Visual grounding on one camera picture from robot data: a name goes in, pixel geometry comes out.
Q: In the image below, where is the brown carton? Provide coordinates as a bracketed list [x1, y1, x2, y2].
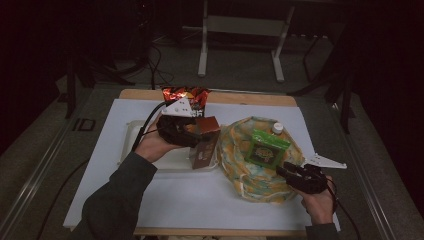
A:
[191, 115, 222, 170]

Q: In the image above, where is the white metal stand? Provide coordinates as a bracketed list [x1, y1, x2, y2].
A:
[198, 0, 296, 84]

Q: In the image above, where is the green drink carton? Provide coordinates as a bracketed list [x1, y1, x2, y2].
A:
[245, 129, 292, 170]

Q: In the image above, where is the person's right hand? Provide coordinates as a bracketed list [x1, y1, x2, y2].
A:
[298, 178, 336, 225]

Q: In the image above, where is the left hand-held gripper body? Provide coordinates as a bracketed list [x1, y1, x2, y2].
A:
[156, 97, 198, 148]

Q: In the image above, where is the metal floor rail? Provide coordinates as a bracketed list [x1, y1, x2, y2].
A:
[329, 103, 399, 240]
[0, 114, 79, 240]

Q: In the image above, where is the floral fabric bag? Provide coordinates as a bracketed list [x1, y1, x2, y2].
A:
[218, 115, 306, 204]

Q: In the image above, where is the person's left hand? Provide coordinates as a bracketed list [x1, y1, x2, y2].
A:
[134, 116, 181, 164]

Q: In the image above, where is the black cable bundle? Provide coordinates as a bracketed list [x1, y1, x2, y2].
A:
[146, 43, 175, 91]

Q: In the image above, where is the red chips bag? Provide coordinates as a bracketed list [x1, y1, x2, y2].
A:
[162, 86, 211, 118]

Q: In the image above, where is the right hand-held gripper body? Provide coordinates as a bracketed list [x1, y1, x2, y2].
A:
[289, 152, 348, 195]

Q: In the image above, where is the white plastic tray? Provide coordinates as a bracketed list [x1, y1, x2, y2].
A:
[118, 119, 220, 173]

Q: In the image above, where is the black floor cable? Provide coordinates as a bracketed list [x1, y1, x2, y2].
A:
[35, 159, 90, 240]

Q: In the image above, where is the black tripod stand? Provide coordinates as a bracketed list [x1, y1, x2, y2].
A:
[288, 33, 357, 134]
[64, 56, 136, 119]

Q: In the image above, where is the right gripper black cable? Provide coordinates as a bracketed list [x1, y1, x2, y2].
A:
[326, 178, 363, 240]

